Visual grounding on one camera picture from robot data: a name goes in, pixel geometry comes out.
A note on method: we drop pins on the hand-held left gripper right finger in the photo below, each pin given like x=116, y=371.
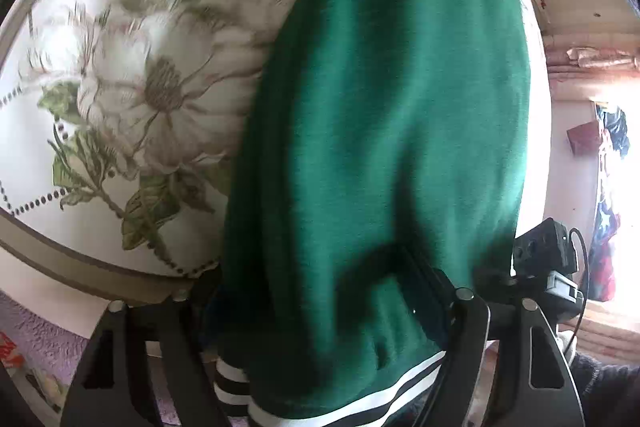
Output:
x=500, y=372

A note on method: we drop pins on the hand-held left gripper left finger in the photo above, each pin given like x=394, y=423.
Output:
x=150, y=357

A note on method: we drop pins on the green striped jacket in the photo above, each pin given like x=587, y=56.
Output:
x=390, y=132

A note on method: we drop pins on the person's right forearm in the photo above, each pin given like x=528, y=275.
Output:
x=607, y=389

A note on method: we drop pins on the colourful hanging clothes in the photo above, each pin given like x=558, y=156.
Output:
x=610, y=207

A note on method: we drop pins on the purple floral bedspread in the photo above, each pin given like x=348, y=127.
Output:
x=45, y=332

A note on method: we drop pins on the pink folded cloth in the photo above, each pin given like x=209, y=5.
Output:
x=590, y=62

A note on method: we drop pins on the white floral quilt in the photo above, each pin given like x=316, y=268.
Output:
x=150, y=82

